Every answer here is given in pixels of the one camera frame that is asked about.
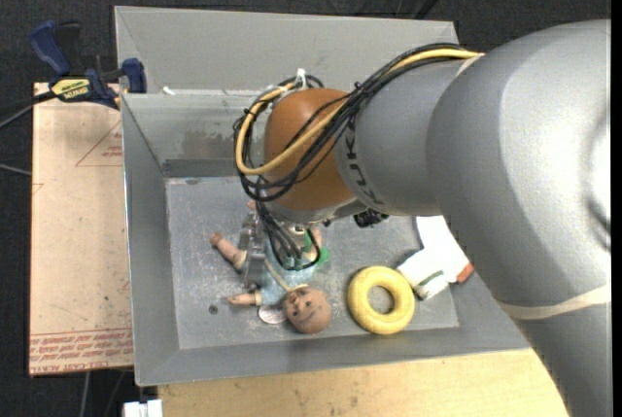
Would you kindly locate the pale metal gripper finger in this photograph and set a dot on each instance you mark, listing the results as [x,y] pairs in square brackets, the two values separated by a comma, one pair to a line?
[255,269]
[250,235]

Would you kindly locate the grey metal bin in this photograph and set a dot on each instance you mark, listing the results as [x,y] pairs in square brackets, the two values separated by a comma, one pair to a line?
[204,220]

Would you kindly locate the silver round disc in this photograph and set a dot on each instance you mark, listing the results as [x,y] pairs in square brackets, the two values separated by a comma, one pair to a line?
[269,315]

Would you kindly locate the baby doll in pale blue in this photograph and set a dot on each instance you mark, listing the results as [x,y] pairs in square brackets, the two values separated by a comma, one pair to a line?
[308,308]

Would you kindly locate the brown cardboard board, red print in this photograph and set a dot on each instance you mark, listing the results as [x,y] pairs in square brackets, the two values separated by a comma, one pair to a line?
[78,230]

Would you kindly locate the red-brown flat block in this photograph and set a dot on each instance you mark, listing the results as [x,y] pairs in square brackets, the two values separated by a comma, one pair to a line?
[466,272]

